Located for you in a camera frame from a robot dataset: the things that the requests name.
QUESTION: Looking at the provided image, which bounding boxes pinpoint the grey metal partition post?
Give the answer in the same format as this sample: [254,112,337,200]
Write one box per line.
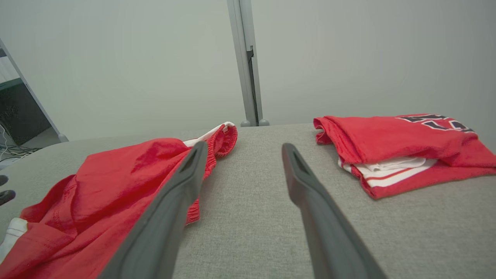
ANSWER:
[227,0,270,127]

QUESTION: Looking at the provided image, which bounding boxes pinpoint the loose floor cables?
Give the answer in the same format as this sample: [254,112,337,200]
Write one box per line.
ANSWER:
[0,124,33,160]

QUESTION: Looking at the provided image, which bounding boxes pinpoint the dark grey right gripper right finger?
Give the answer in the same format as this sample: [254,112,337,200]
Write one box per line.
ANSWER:
[282,143,388,279]

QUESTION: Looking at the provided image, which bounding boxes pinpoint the red shorts white stripe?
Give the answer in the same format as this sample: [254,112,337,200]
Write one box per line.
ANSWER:
[0,121,238,279]

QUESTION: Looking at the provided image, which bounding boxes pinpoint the dark equipment rack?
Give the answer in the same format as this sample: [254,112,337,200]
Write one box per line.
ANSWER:
[0,77,52,147]

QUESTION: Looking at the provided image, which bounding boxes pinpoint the red jersey shirt white sleeves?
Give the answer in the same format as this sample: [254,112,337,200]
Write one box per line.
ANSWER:
[313,114,496,200]

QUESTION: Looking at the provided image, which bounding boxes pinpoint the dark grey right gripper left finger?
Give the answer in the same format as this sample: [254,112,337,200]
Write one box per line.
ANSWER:
[99,141,208,279]

